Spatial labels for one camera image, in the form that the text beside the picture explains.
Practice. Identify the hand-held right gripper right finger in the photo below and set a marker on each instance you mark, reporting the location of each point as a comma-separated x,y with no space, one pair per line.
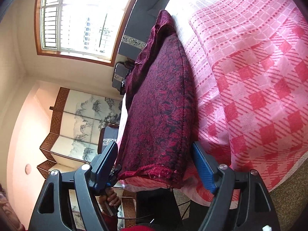
204,170

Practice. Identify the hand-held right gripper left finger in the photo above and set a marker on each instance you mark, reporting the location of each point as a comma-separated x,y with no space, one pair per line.
103,168

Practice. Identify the red floral pillow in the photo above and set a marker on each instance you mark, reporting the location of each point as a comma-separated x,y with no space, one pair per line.
156,101

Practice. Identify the person's left forearm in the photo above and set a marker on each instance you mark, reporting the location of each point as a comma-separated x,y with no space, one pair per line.
108,222

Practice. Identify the person's left hand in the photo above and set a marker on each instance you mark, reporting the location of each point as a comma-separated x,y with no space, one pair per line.
112,198

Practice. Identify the grey cushioned wooden chair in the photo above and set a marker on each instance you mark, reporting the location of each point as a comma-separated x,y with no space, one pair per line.
108,137
120,77

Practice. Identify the black box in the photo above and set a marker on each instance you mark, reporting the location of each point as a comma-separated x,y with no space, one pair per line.
156,204

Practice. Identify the painted folding screen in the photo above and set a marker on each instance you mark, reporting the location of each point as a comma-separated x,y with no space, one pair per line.
72,125

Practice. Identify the pink plaid blanket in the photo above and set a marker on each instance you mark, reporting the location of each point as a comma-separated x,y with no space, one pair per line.
252,89

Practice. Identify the wooden framed window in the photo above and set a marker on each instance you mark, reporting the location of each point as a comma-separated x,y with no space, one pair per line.
79,19

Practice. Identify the grey patterned bed headboard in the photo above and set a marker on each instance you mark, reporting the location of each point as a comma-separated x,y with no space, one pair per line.
144,16

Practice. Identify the round wall fixture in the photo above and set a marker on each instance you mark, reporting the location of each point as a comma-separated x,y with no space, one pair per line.
28,169

